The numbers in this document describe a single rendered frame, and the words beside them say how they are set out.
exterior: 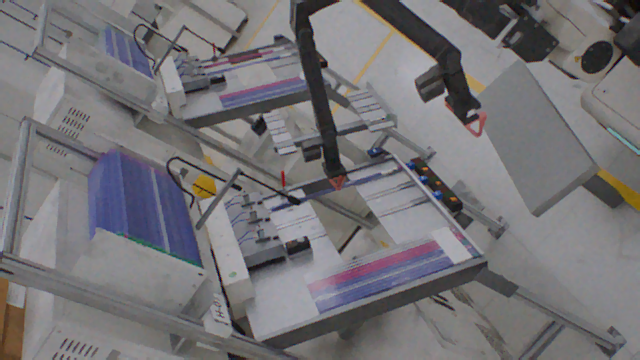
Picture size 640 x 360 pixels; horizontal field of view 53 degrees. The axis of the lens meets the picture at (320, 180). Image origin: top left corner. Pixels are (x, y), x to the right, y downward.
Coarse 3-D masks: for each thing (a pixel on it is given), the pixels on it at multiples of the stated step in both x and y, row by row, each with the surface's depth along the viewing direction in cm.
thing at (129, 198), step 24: (96, 168) 205; (120, 168) 199; (144, 168) 210; (96, 192) 193; (120, 192) 185; (144, 192) 196; (168, 192) 206; (96, 216) 183; (120, 216) 174; (144, 216) 183; (168, 216) 192; (144, 240) 171; (168, 240) 180; (192, 240) 189; (192, 264) 179
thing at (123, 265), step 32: (32, 128) 198; (192, 224) 197; (96, 256) 162; (128, 256) 164; (160, 256) 168; (128, 288) 169; (160, 288) 172; (192, 288) 175; (512, 288) 193; (224, 320) 169; (608, 352) 226
